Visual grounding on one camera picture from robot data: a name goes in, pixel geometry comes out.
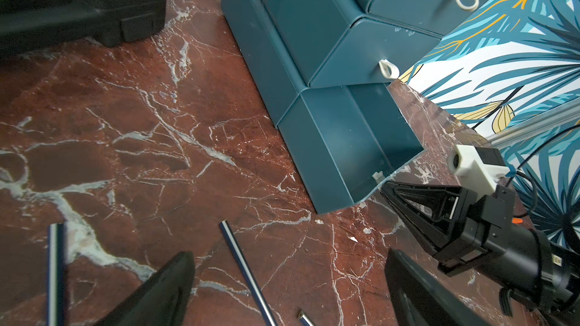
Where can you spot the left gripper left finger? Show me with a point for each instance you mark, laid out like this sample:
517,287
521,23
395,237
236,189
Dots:
162,299

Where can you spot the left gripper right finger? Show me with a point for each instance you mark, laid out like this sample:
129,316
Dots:
419,299

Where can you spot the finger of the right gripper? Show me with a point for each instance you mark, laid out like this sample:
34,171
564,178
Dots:
423,230
440,200

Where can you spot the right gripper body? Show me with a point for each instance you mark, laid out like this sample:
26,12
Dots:
529,267

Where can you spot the black pencil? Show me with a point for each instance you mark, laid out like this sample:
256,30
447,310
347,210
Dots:
304,319
246,271
56,277

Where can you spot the teal bottom drawer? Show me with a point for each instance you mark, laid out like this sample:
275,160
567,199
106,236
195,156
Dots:
345,141

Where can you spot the teal three-drawer cabinet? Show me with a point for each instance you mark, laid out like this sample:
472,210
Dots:
299,33

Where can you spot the black cloth cover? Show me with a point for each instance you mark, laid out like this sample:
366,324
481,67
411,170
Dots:
28,25

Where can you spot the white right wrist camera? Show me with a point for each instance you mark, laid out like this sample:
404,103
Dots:
478,169

